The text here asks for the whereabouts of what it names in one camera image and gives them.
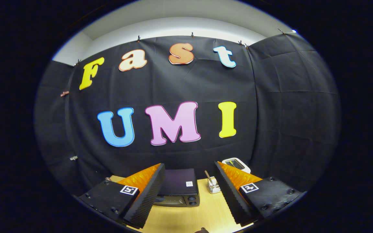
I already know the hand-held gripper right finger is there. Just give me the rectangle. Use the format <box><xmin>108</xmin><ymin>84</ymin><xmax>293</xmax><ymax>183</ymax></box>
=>
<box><xmin>213</xmin><ymin>161</ymin><xmax>303</xmax><ymax>227</ymax></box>

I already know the black toaster oven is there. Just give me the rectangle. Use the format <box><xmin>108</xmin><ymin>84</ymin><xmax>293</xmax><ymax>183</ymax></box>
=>
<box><xmin>154</xmin><ymin>168</ymin><xmax>200</xmax><ymax>207</ymax></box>

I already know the metal wire basket holder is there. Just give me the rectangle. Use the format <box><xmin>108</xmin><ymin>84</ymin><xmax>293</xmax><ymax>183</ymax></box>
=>
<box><xmin>208</xmin><ymin>176</ymin><xmax>222</xmax><ymax>194</ymax></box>

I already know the white bread toaster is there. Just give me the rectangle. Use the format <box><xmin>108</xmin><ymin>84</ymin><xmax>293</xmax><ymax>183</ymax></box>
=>
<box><xmin>221</xmin><ymin>158</ymin><xmax>251</xmax><ymax>174</ymax></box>

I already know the row of black cloth clips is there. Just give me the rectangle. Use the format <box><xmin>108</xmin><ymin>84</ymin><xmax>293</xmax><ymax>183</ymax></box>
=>
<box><xmin>75</xmin><ymin>28</ymin><xmax>287</xmax><ymax>65</ymax></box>

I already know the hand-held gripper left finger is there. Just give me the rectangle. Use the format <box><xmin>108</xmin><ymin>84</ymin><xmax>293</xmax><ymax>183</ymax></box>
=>
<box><xmin>78</xmin><ymin>163</ymin><xmax>166</xmax><ymax>229</ymax></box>

